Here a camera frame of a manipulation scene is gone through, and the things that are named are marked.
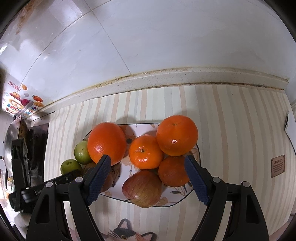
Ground green fruit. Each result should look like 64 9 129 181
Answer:
60 159 82 175
74 141 92 165

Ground orange mandarin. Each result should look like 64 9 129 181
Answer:
156 115 199 156

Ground floral oval ceramic plate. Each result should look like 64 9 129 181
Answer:
86 115 198 208

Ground green fruit on plate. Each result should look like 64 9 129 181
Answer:
74 141 92 165

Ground dark red apple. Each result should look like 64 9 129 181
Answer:
82 162 114 193

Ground dark orange on plate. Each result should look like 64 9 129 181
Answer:
158 156 189 187

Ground large orange on plate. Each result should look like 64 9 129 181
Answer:
87 123 127 166

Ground black gas stove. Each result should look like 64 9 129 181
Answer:
26 123 49 187

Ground red-yellow apple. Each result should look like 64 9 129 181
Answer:
122 170 163 208

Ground striped cat table mat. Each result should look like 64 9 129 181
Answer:
44 85 295 233

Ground steel wok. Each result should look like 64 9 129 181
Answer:
4 117 28 176

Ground small mandarin on plate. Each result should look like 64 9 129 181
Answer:
129 134 164 170

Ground white paper sheet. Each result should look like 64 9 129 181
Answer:
284 111 296 153

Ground colourful wall stickers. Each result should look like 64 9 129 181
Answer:
1 80 45 118

